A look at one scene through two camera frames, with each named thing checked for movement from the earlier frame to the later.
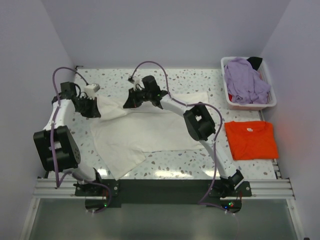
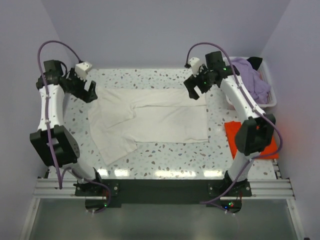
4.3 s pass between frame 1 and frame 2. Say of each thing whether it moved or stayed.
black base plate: stayed
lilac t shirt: stayed
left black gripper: moved
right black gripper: moved
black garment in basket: stayed
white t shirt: moved
